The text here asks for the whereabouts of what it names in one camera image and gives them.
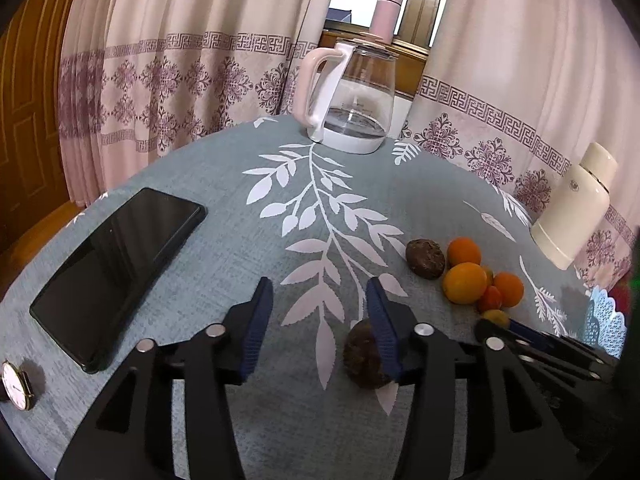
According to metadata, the small red-orange fruit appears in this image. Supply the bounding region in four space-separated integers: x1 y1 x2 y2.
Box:
476 285 503 313

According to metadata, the gold wristwatch white dial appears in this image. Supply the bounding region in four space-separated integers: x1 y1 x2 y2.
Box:
1 361 35 411

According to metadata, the glass kettle pink handle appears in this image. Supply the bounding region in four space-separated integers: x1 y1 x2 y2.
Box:
291 34 396 155

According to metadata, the dark brown passion fruit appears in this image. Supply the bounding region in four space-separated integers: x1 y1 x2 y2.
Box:
343 318 392 390

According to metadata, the left patterned curtain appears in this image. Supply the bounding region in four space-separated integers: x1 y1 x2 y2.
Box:
58 0 330 207

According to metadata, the small orange top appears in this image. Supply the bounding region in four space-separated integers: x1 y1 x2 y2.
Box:
447 237 482 268

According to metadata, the small yellow fruit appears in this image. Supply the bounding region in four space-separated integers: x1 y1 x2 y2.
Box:
482 309 510 330

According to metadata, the patterned curtain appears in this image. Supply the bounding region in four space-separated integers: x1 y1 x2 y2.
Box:
58 0 330 207
400 0 639 289

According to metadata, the small orange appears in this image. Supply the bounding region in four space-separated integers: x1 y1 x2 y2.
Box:
494 272 524 309
447 237 482 268

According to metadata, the large orange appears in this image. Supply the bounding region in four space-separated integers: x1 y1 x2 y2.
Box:
442 262 488 306

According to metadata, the light blue fruit basket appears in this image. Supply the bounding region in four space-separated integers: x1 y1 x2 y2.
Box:
582 286 627 359

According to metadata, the small yellow-green fruit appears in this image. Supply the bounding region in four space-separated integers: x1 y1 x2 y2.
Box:
483 266 494 286

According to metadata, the cream thermos flask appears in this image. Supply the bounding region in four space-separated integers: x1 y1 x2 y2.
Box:
530 142 618 270

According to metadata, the grey leaf-patterned tablecloth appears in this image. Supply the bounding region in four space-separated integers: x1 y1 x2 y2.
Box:
1 117 596 479

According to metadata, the wooden door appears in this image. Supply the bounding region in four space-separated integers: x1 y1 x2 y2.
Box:
1 0 73 250

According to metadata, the pink thermos bottle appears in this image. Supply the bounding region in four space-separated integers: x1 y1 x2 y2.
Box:
369 0 404 44

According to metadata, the right patterned curtain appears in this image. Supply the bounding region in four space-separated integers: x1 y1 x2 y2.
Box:
400 0 639 289

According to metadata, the wooden windowsill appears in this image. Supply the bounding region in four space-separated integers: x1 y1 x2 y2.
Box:
319 29 428 99

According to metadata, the red cloth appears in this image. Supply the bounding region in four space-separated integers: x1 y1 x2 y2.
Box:
612 238 640 321

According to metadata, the black smartphone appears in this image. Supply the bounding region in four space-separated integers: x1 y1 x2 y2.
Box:
29 188 207 374

